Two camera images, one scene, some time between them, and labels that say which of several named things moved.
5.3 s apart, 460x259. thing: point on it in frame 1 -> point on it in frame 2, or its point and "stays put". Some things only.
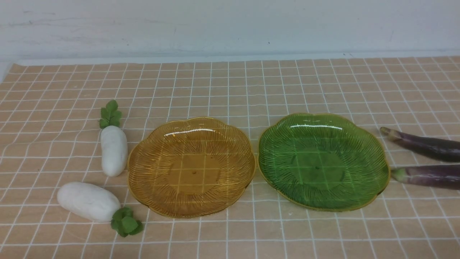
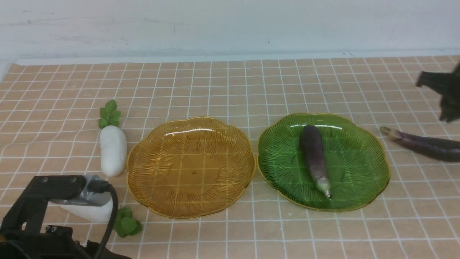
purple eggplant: x=447 y=150 stays put
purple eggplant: x=446 y=176 -> x=311 y=141
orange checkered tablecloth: x=50 y=132 stays put
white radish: x=114 y=140 stays put
